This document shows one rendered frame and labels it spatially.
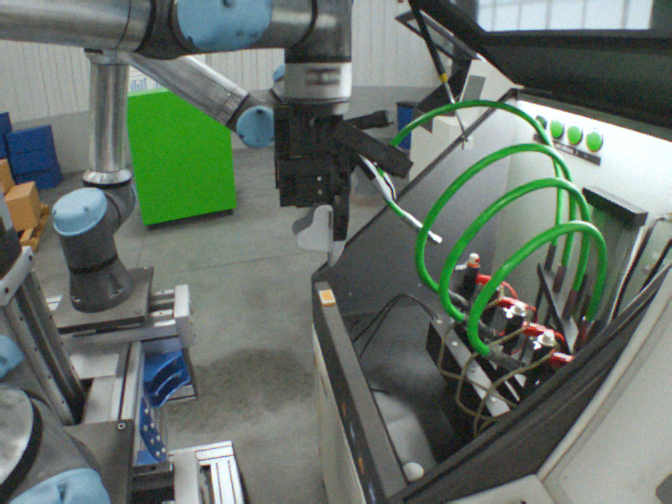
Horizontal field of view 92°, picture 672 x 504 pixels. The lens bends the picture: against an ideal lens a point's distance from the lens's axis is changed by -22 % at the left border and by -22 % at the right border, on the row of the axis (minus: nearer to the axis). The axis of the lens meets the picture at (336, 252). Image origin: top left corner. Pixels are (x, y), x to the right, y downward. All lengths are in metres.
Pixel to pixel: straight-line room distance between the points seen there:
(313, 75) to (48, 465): 0.42
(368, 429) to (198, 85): 0.65
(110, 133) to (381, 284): 0.77
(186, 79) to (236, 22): 0.40
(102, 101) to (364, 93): 6.84
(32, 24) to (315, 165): 0.31
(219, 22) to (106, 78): 0.60
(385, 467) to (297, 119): 0.51
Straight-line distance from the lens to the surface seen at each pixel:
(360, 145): 0.46
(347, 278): 1.07
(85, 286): 0.90
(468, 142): 1.05
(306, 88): 0.44
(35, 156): 6.72
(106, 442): 0.64
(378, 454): 0.67
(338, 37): 0.44
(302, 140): 0.46
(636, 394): 0.54
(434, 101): 4.77
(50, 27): 0.42
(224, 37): 0.35
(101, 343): 0.98
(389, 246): 1.06
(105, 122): 0.93
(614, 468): 0.57
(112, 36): 0.44
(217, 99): 0.73
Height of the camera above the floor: 1.50
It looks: 27 degrees down
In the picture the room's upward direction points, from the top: straight up
